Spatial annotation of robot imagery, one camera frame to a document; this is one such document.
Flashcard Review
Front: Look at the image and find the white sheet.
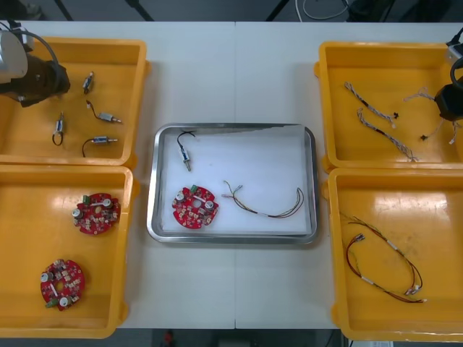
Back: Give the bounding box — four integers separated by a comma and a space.
160, 124, 309, 236

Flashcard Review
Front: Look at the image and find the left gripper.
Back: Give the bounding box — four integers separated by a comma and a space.
18, 59, 72, 108

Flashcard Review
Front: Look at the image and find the round red circuit board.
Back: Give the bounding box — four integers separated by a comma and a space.
71, 192, 122, 236
172, 184, 221, 231
39, 258, 86, 312

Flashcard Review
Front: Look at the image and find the yellow-orange plastic bin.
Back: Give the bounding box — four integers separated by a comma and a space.
0, 164, 140, 339
313, 40, 463, 173
321, 166, 463, 341
0, 35, 150, 168

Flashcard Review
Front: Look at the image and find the black stand leg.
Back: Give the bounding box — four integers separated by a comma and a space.
53, 0, 75, 22
265, 0, 292, 22

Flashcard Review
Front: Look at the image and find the steel tray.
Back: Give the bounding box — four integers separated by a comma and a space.
145, 122, 320, 245

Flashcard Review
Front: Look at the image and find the blue-white twisted wire harness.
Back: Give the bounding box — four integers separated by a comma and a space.
357, 107, 420, 163
403, 85, 463, 146
344, 81, 400, 128

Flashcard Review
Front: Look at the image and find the red-black wire harness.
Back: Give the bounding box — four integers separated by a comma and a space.
346, 234, 428, 304
339, 213, 424, 296

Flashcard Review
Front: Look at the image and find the white cable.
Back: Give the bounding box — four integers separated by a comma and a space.
294, 0, 350, 20

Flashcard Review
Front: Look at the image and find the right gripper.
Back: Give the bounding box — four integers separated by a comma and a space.
433, 84, 463, 122

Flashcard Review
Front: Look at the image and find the metal solenoid with cable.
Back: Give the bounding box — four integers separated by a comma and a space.
82, 70, 95, 95
85, 100, 123, 125
176, 129, 197, 172
51, 111, 67, 147
81, 135, 119, 158

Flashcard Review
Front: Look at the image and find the thin multicolour wire harness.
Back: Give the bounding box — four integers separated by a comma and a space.
221, 180, 305, 219

